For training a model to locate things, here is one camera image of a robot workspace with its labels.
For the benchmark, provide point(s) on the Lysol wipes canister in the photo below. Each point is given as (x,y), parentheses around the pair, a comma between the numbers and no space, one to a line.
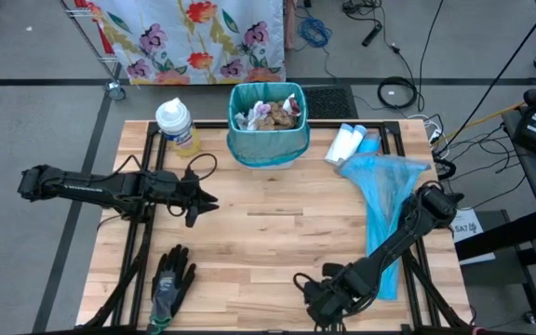
(175,123)

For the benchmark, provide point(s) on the blue bag roll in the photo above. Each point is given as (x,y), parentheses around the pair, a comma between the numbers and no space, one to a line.
(371,142)

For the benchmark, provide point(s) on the white power strip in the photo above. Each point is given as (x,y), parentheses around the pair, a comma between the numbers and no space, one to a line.
(428,128)

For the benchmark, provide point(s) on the printed paper sheet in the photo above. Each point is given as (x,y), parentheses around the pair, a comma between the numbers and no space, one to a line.
(468,228)

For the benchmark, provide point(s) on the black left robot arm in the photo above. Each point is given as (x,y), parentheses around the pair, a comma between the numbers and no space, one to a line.
(86,188)

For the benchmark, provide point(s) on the black grey work glove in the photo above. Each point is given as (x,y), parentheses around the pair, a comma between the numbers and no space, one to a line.
(170,284)

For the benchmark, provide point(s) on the large brown paper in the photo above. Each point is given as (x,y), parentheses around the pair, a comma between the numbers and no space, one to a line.
(279,118)

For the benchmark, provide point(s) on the black perforated floor mat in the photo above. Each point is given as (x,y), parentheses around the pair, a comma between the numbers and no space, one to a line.
(328,102)

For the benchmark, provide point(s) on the white bag roll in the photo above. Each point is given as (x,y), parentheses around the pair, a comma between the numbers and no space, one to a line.
(357,137)
(340,142)

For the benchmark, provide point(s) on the floral print cloth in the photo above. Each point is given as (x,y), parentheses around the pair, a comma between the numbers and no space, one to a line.
(189,42)

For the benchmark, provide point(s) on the white bin with blue liner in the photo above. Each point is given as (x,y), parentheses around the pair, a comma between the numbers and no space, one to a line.
(268,149)

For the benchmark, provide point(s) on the pink wad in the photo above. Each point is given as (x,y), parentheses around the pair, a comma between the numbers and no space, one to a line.
(263,108)

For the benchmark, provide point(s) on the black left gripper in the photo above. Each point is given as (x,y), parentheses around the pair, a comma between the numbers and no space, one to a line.
(175,195)

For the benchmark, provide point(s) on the thin black pole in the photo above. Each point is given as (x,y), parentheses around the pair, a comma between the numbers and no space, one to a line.
(498,75)

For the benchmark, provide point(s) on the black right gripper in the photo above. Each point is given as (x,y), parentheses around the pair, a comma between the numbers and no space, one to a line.
(333,293)

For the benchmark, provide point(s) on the black handheld device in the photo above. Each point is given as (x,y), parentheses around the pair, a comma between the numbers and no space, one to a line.
(371,35)

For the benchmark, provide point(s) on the blue trash bag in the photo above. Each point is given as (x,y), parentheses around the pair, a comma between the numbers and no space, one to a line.
(379,186)

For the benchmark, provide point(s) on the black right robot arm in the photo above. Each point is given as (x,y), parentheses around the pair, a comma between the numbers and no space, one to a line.
(403,228)

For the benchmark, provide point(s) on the red white wrapper scrap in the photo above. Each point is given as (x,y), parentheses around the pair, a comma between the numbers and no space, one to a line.
(293,104)

